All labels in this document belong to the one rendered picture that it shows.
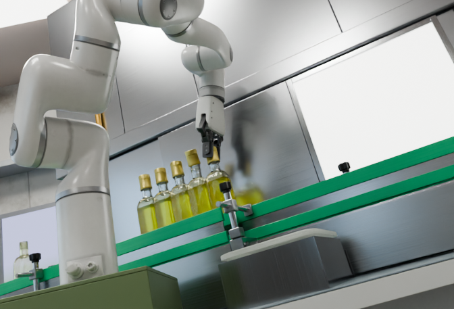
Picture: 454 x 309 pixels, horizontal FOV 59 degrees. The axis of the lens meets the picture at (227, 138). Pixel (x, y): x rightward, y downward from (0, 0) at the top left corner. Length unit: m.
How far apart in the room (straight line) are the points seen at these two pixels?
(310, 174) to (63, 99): 0.67
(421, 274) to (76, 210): 0.55
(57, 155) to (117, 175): 0.74
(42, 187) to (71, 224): 3.86
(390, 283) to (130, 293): 0.37
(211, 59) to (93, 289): 0.69
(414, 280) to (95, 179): 0.54
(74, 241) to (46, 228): 3.72
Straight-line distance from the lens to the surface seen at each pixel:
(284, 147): 1.17
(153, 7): 0.77
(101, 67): 0.77
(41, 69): 0.74
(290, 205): 0.97
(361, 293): 0.64
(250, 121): 1.22
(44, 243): 4.42
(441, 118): 1.13
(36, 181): 4.64
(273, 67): 1.27
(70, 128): 0.78
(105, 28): 0.78
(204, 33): 1.02
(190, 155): 1.12
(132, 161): 1.46
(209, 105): 1.11
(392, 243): 0.90
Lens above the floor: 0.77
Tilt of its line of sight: 21 degrees up
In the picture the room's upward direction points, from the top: 15 degrees counter-clockwise
